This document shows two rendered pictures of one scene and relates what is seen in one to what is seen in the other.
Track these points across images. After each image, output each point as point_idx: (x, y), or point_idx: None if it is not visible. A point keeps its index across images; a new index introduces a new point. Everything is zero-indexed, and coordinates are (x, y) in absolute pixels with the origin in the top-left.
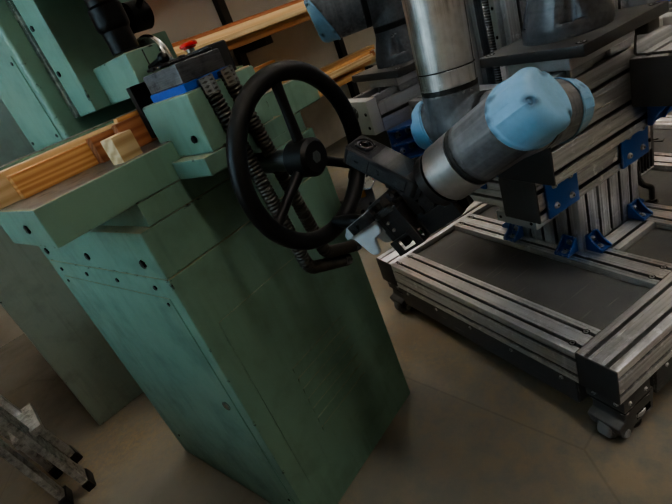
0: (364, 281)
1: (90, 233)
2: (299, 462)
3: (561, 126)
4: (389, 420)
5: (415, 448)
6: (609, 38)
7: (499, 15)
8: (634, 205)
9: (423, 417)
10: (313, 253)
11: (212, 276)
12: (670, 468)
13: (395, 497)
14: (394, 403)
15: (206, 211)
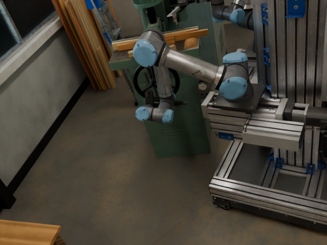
0: (200, 112)
1: None
2: (155, 139)
3: (139, 120)
4: (196, 153)
5: (190, 164)
6: (222, 108)
7: (258, 67)
8: (310, 166)
9: (202, 160)
10: (179, 96)
11: (143, 88)
12: (211, 219)
13: (173, 167)
14: (200, 150)
15: (146, 74)
